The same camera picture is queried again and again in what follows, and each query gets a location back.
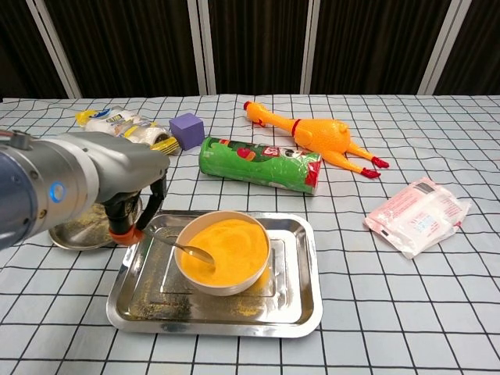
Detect pink white pouch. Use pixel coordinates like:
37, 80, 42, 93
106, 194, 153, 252
362, 176, 472, 260

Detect purple cube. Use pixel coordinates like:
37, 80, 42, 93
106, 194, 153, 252
168, 112, 206, 152

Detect rectangular steel tray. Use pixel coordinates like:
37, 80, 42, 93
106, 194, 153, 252
105, 209, 323, 339

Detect checkered tablecloth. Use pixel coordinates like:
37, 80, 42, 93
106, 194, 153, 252
0, 93, 500, 375

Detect metal spoon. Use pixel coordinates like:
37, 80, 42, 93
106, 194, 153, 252
144, 230, 216, 266

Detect orange-yellow powder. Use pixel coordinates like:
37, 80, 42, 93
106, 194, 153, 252
180, 218, 270, 286

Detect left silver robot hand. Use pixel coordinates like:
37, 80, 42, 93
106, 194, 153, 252
58, 131, 171, 248

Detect black folding partition screen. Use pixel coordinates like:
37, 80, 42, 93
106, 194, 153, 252
0, 0, 500, 98

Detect pack of white rolls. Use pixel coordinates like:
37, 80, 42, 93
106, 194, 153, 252
74, 105, 180, 156

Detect orange rubber chicken toy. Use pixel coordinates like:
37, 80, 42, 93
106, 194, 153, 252
243, 100, 391, 180

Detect green chips can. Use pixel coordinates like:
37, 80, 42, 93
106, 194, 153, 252
198, 135, 323, 197

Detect white bowl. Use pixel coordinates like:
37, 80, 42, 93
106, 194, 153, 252
173, 209, 271, 297

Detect round steel plate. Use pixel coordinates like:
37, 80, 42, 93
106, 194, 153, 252
48, 191, 144, 251

